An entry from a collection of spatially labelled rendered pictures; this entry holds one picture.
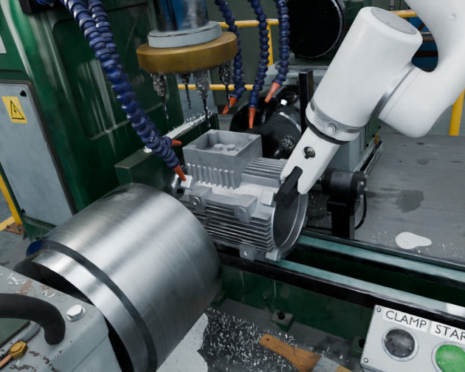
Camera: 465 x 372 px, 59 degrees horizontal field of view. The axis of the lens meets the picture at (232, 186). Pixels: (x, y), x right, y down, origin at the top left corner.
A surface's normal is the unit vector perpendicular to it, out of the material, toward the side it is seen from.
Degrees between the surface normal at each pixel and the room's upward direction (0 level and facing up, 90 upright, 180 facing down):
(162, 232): 39
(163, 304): 73
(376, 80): 87
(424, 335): 29
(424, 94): 55
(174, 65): 90
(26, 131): 90
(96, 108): 90
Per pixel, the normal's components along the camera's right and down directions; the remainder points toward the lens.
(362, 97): -0.47, 0.55
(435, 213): -0.12, -0.87
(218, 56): 0.62, 0.31
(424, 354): -0.35, -0.54
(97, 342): 0.85, 0.15
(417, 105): -0.33, 0.19
